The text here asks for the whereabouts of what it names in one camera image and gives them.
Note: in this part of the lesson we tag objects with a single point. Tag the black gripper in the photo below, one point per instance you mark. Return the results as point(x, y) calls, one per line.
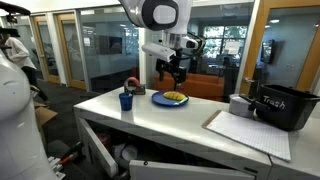
point(171, 61)

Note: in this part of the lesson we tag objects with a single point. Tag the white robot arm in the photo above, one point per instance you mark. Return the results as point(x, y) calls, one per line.
point(156, 13)

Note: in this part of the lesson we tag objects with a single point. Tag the blue plastic cup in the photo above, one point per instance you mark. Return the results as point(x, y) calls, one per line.
point(126, 102)

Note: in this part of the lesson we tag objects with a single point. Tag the yellow corn cob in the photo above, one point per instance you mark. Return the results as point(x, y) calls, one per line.
point(175, 96)

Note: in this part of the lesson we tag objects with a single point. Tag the blue round plate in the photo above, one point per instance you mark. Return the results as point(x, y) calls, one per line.
point(160, 99)

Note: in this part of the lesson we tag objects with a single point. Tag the orange sofa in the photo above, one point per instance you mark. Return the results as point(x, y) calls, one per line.
point(200, 85)

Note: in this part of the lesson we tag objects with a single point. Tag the tape dispenser with red roll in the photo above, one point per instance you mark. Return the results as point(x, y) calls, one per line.
point(133, 87)

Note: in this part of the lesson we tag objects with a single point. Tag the white cabinet counter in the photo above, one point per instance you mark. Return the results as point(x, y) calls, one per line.
point(186, 133)

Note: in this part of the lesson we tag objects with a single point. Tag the white bowl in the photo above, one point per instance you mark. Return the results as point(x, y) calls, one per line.
point(130, 152)

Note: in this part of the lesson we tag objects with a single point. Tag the fallen white cabinet door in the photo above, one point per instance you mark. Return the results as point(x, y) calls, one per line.
point(180, 171)

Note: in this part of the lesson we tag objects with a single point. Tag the wooden framed glass door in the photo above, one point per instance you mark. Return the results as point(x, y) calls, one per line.
point(43, 50)
point(71, 50)

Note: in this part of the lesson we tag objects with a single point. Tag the clipboard with grid paper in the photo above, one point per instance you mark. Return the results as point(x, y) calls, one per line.
point(253, 133)

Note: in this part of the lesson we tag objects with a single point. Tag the open white cabinet door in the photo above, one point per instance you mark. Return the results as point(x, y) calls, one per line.
point(96, 146)

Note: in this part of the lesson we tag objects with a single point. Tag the large wooden door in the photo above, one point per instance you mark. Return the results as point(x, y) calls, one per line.
point(286, 50)

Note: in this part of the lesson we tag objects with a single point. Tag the black trash bin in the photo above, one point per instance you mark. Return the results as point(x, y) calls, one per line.
point(293, 110)

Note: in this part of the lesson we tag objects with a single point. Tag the red and black tool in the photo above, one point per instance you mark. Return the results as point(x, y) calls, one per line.
point(71, 155)

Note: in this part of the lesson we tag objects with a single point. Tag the brown cardboard box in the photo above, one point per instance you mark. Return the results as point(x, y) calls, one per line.
point(45, 115)

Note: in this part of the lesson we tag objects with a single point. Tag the white plastic parts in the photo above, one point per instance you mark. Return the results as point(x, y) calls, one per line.
point(56, 166)

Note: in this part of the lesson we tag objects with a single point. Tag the person in white shirt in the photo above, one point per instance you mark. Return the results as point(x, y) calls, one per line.
point(18, 53)

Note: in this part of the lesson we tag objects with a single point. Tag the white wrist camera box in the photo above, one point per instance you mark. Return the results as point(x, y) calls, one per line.
point(158, 51)

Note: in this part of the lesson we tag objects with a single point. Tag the wall mounted monitor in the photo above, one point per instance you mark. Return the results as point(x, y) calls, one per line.
point(267, 50)

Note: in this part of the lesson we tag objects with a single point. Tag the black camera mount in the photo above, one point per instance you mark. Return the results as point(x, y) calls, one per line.
point(11, 8)

